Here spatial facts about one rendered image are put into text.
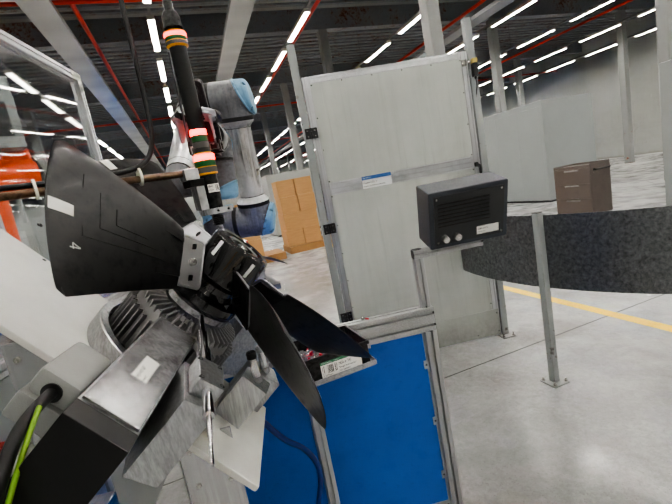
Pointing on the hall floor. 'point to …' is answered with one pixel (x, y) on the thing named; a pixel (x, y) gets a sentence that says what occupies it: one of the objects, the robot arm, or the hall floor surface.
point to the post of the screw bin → (325, 461)
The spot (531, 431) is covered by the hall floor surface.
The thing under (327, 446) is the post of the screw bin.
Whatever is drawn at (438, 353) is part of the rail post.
